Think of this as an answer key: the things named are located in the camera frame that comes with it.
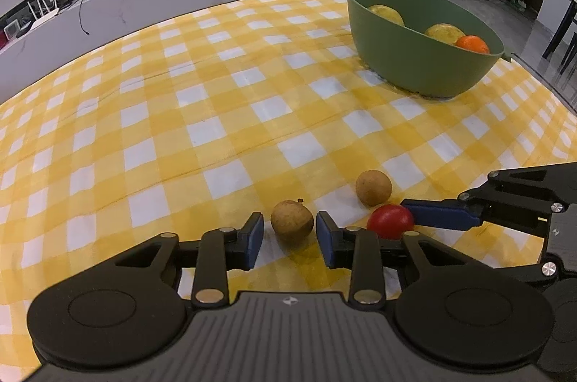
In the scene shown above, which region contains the yellow lemon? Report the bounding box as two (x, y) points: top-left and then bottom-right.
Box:
(367, 5), (405, 27)
(424, 23), (466, 46)

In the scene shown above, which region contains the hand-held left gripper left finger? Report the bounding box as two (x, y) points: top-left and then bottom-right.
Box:
(113, 212), (265, 307)

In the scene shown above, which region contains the green plastic bowl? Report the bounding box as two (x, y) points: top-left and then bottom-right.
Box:
(346, 0), (515, 99)

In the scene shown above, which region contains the medium orange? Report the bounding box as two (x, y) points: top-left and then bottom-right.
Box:
(455, 35), (490, 55)

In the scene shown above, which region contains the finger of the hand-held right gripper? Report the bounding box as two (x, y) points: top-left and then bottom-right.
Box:
(498, 258), (565, 291)
(400, 162), (577, 237)

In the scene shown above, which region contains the yellow checked tablecloth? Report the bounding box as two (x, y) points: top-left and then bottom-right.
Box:
(0, 0), (577, 382)

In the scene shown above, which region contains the white router with antennas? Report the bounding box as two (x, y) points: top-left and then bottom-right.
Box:
(27, 0), (60, 19)

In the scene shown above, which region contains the black cable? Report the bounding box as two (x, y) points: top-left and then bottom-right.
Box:
(78, 0), (91, 37)

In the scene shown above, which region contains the dark dining chair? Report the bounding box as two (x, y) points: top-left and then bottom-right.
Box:
(542, 0), (577, 75)

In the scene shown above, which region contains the red tomato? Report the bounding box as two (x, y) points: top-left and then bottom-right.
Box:
(366, 204), (414, 239)

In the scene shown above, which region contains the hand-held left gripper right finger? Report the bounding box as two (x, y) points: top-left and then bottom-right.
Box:
(316, 211), (497, 307)

